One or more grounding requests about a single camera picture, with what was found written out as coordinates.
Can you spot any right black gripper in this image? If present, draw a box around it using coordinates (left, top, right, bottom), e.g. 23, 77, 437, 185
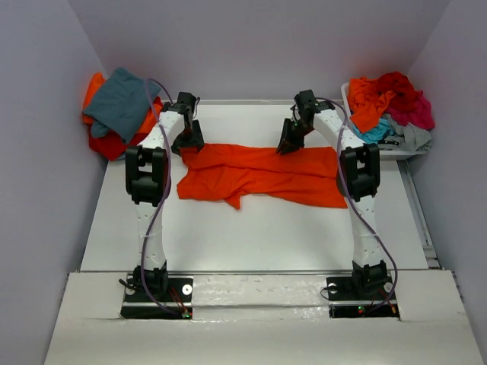
275, 118, 314, 156

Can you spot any orange t shirt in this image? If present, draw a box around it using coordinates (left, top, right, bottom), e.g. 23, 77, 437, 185
177, 144, 347, 210
81, 71, 164, 138

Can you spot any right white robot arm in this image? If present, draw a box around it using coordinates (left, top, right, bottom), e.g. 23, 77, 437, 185
276, 90, 390, 300

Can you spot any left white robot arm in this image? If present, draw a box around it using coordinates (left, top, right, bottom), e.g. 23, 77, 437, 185
125, 92, 205, 301

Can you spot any orange folded t shirt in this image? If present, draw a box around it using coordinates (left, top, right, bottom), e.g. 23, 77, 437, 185
81, 71, 164, 138

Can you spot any teal folded t shirt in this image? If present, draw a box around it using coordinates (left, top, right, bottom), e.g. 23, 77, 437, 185
82, 67, 162, 145

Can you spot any red folded t shirt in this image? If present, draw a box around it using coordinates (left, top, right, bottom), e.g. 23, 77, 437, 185
88, 133, 148, 161

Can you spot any cyan crumpled t shirt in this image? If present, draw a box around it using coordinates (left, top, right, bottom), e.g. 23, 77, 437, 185
351, 118, 394, 144

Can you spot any white laundry basket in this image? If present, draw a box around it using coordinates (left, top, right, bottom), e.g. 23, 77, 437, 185
340, 82, 427, 160

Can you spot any grey crumpled t shirt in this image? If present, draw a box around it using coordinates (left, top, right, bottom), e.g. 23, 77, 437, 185
378, 113, 432, 153

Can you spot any red crumpled t shirt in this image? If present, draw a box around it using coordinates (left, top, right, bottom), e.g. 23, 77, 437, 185
377, 71, 419, 113

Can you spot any magenta crumpled t shirt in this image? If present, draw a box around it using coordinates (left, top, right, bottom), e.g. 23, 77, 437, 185
385, 94, 435, 131

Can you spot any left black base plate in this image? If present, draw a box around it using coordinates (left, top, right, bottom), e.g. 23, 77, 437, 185
119, 275, 194, 320

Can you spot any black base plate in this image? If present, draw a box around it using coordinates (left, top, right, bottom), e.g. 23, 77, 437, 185
119, 275, 194, 320
320, 276, 400, 319

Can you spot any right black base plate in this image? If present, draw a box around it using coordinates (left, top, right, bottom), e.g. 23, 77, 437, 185
320, 276, 400, 319

